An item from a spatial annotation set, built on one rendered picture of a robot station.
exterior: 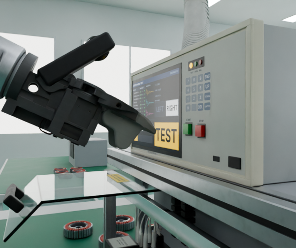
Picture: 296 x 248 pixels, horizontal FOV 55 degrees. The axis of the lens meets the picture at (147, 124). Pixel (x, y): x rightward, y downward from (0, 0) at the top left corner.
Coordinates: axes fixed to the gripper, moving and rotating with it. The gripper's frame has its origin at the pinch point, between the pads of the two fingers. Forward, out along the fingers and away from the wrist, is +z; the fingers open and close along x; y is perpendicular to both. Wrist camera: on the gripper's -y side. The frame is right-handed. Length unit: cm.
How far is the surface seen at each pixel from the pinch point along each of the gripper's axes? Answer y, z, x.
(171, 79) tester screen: -10.6, 2.9, -6.3
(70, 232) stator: 39, 14, -69
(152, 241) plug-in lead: 21.0, 19.5, -19.1
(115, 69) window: -142, 77, -469
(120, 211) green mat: 30, 40, -93
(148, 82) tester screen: -11.4, 2.5, -17.4
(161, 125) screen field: -2.8, 6.5, -10.5
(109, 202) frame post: 19.1, 12.9, -38.1
